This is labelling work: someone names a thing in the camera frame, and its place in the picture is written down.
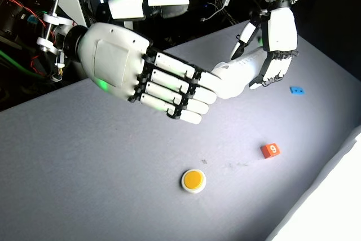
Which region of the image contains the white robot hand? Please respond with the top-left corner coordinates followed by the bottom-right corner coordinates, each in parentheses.
top-left (230, 6), bottom-right (299, 90)
top-left (77, 0), bottom-right (218, 125)

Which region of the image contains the large white plastic syringe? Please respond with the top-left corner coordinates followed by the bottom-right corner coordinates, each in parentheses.
top-left (210, 46), bottom-right (268, 100)

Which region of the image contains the flat blue block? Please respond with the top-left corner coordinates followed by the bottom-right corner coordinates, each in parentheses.
top-left (289, 86), bottom-right (306, 97)

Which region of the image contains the orange number block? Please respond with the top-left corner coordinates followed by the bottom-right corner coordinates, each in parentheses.
top-left (260, 143), bottom-right (281, 159)

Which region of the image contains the grey table cloth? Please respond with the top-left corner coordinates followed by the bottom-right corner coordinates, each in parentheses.
top-left (0, 20), bottom-right (361, 241)

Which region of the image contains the yellow button with white base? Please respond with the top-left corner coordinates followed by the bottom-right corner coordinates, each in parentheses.
top-left (180, 168), bottom-right (207, 194)

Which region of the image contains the white backdrop sheet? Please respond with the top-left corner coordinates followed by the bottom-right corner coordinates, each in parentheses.
top-left (265, 124), bottom-right (361, 241)

